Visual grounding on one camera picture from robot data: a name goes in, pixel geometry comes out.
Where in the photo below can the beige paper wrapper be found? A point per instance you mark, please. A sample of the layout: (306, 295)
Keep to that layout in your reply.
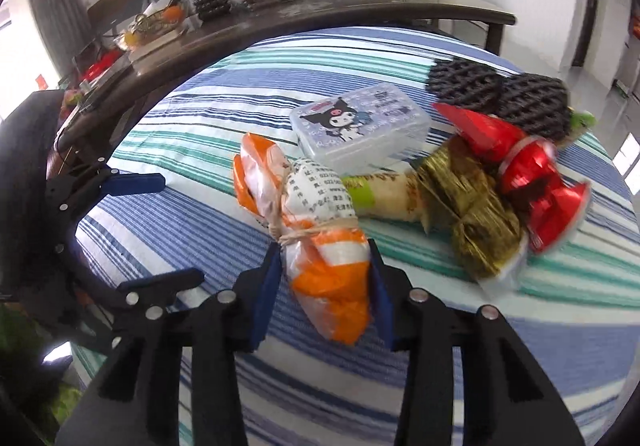
(390, 198)

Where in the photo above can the orange white plastic wrapper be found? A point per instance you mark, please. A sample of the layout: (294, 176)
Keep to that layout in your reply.
(325, 276)

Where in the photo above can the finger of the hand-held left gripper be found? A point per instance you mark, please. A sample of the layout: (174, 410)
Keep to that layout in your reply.
(135, 183)
(155, 282)

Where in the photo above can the red plastic bag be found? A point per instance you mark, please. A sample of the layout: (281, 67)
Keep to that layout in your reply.
(100, 66)

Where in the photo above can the grey curtain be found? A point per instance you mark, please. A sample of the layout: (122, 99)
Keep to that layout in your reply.
(55, 1)

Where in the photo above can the green yellow wrapper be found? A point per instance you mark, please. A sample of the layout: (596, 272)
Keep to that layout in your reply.
(582, 122)

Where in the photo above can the striped tablecloth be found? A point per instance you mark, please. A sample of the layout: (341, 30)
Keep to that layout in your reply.
(175, 221)

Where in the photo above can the cartoon print plastic box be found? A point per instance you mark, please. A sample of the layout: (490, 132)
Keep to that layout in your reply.
(360, 126)

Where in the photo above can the red foil wrapper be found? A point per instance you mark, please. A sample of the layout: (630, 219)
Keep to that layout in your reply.
(525, 166)

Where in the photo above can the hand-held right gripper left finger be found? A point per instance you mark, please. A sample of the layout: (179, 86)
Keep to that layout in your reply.
(265, 296)

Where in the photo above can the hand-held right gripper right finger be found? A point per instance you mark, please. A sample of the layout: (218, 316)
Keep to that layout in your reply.
(380, 296)

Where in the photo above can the dark glass coffee table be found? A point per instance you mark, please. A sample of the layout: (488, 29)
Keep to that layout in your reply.
(350, 1)

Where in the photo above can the gold foil wrapper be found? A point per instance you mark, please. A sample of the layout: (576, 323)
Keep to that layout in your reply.
(450, 186)

